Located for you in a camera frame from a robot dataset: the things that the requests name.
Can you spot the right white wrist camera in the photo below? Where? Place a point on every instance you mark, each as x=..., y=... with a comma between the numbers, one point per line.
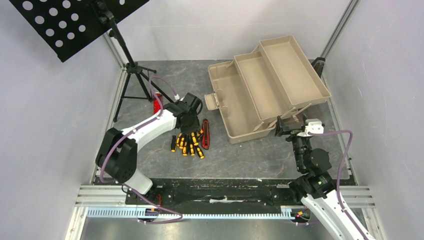
x=311, y=128

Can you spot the beige plastic tool box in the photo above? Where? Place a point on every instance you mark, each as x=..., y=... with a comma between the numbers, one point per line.
x=274, y=81

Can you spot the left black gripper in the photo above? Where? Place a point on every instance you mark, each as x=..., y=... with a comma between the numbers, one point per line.
x=196, y=126

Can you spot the screwdriver yellow black far left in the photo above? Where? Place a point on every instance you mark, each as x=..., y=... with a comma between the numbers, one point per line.
x=173, y=145

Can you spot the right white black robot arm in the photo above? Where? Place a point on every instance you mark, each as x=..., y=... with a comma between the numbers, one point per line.
x=315, y=188

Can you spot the black perforated music stand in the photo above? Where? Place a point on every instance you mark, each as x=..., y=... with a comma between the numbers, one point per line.
x=68, y=26

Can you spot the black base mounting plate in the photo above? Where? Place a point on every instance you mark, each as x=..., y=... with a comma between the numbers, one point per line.
x=222, y=195

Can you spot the red black utility knife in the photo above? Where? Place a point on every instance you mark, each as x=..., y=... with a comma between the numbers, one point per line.
x=206, y=134

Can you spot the red cylindrical object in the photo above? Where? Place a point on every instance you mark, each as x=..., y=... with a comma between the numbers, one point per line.
x=157, y=103

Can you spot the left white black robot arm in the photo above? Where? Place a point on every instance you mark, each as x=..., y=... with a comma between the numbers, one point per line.
x=118, y=152

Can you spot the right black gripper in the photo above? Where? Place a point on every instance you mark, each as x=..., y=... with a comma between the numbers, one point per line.
x=288, y=125

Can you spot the aluminium frame rail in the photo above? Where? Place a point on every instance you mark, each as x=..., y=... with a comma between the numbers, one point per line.
x=99, y=196

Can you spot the black metronome clear cover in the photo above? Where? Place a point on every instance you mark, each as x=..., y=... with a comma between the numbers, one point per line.
x=318, y=65

